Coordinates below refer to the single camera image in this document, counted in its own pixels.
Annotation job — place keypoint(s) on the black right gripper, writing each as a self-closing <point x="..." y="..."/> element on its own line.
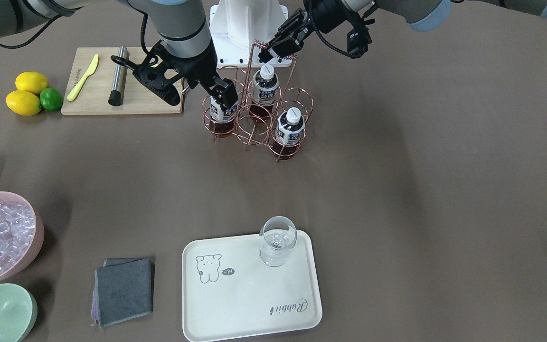
<point x="197" y="70"/>

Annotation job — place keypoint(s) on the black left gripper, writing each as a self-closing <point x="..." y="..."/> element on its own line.
<point x="325" y="12"/>

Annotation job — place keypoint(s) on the tea bottle front rack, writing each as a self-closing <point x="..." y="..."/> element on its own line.
<point x="221" y="121"/>

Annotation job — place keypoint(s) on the tea bottle rack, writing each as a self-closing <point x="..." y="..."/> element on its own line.
<point x="221" y="121"/>
<point x="288" y="134"/>
<point x="265" y="84"/>

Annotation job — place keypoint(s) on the copper wire bottle basket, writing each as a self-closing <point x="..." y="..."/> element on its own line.
<point x="259" y="133"/>

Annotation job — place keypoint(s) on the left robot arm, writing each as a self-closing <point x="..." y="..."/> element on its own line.
<point x="420" y="15"/>

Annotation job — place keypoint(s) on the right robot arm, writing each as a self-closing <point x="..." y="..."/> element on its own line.
<point x="185" y="50"/>

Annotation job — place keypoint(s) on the tea bottle upper rack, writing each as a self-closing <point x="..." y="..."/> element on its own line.
<point x="265" y="84"/>

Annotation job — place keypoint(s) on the steel muddler black tip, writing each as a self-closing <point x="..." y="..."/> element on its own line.
<point x="119" y="78"/>

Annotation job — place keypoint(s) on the yellow plastic knife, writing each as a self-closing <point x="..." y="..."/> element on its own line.
<point x="73" y="94"/>

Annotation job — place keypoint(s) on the bamboo cutting board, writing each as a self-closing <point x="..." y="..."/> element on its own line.
<point x="93" y="98"/>

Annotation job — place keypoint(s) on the green lime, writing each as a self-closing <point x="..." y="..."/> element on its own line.
<point x="51" y="99"/>

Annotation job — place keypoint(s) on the upper yellow lemon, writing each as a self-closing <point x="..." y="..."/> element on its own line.
<point x="32" y="82"/>

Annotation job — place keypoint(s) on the yellow lemon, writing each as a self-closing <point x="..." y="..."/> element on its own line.
<point x="23" y="103"/>
<point x="32" y="82"/>

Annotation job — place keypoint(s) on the lower yellow lemon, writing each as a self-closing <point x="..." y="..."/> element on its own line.
<point x="23" y="103"/>

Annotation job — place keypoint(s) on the clear wine glass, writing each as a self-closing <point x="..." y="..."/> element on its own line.
<point x="278" y="237"/>

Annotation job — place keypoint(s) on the cream rabbit tray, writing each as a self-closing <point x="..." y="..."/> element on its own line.
<point x="229" y="292"/>

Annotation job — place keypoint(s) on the grey folded cloth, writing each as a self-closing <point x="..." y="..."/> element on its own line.
<point x="123" y="290"/>

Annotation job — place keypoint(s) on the pink bowl with ice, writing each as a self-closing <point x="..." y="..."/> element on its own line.
<point x="21" y="234"/>

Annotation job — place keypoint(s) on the mint green bowl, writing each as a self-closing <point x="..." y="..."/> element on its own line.
<point x="18" y="312"/>

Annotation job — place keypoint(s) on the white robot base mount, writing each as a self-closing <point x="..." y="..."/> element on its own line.
<point x="236" y="24"/>

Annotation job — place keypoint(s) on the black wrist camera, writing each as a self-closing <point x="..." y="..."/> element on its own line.
<point x="358" y="41"/>

